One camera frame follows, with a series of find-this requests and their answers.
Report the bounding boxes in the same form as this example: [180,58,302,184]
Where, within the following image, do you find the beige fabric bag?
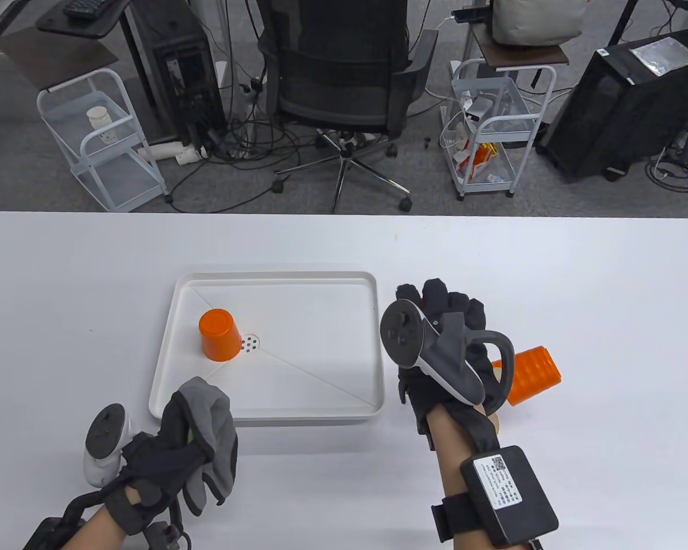
[491,0,585,46]

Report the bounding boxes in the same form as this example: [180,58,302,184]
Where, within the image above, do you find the black power bank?
[452,6,494,25]

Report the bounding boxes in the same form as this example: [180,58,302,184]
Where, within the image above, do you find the tangle of black cables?
[166,57,327,214]

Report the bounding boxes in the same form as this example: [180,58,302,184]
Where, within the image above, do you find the white metal cart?
[451,59,557,200]
[37,69,170,213]

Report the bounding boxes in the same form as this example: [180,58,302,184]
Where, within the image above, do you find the grey white right controller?
[380,300,517,414]

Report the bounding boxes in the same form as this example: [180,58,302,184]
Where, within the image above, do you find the person's left hand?
[103,392,216,536]

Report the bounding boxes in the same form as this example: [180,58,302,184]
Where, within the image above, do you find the grey white controller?
[83,403,132,489]
[380,300,517,414]

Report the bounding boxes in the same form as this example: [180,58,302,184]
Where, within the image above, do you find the white power adapter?
[462,95,494,122]

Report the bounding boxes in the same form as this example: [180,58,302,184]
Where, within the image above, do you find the black keyboard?
[63,0,111,21]

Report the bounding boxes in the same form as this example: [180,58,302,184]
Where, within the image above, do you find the white plastic tray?
[149,272,385,427]

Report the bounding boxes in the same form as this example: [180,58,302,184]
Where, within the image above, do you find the black office chair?
[257,0,440,214]

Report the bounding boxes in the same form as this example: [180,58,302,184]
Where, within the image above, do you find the black wrist tracker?
[23,518,75,550]
[431,446,560,548]

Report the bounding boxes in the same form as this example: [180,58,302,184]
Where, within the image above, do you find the white plastic pipe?
[136,142,210,167]

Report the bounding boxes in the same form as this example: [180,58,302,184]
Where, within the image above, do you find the person's left forearm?
[69,507,130,550]

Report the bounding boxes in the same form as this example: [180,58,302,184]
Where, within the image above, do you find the white plastic bottle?
[87,107,118,144]

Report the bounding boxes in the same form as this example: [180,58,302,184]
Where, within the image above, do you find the green grey hand towel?
[178,376,239,516]

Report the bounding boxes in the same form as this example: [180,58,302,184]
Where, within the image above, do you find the black computer tower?
[120,0,228,151]
[536,29,688,183]

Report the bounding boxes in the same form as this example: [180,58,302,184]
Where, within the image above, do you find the wooden cup rack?
[482,367,505,431]

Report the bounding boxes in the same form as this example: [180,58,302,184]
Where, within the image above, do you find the grey white left controller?
[83,403,132,489]

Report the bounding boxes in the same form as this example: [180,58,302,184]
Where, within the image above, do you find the black left wrist tracker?
[23,518,75,550]

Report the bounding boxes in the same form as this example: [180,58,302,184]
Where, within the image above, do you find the black right wrist tracker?
[431,446,560,548]

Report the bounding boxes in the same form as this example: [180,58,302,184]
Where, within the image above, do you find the black desk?
[36,0,135,40]

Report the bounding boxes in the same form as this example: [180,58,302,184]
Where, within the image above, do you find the orange snack packet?
[460,143,497,178]

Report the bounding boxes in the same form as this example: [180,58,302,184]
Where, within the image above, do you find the orange cup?
[199,309,243,362]
[490,345,562,407]

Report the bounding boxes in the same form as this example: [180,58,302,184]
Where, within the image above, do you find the brown wooden board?
[0,27,119,91]
[471,23,569,70]

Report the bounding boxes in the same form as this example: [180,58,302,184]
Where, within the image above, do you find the person's right hand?
[393,278,519,450]

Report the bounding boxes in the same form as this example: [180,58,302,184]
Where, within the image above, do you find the silver foil bag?
[630,37,688,77]

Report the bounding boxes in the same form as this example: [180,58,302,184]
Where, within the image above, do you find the person's right forearm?
[430,401,528,550]

